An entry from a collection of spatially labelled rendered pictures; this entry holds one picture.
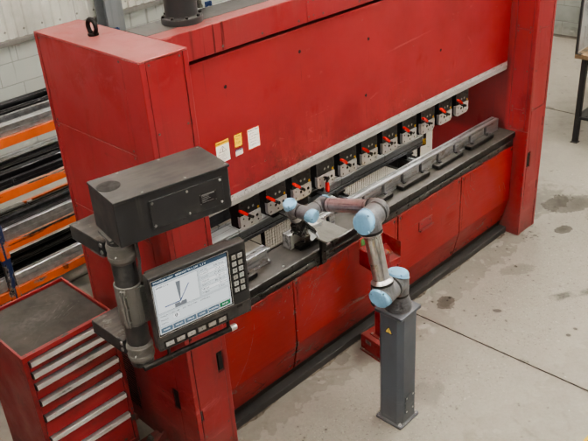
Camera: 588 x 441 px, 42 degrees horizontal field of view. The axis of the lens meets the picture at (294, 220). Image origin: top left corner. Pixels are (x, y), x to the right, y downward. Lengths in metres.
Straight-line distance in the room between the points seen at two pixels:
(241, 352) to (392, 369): 0.83
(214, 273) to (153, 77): 0.84
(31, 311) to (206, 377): 0.95
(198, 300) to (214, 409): 1.15
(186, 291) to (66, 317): 1.04
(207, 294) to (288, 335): 1.44
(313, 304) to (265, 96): 1.34
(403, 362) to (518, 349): 1.13
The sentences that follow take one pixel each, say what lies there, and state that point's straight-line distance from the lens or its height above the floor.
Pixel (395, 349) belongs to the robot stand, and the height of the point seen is 0.56.
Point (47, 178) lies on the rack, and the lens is 5.47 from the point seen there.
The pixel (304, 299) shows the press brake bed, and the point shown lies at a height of 0.60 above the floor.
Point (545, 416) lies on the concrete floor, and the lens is 4.77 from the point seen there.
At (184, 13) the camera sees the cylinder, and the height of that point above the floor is 2.35.
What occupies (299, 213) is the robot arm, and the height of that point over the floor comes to 1.29.
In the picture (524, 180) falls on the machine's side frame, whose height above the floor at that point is 0.48.
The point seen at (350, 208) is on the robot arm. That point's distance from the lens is 3.97.
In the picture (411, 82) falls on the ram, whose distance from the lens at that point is 4.96.
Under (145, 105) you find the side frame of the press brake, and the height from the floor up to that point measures 2.12.
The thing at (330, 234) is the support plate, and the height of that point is 1.00.
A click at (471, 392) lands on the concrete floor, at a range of 4.85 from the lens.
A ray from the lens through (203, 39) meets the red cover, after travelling 3.64.
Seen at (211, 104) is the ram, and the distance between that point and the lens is 3.76.
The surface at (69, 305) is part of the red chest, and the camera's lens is 4.13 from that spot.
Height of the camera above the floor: 3.21
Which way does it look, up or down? 29 degrees down
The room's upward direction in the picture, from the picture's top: 4 degrees counter-clockwise
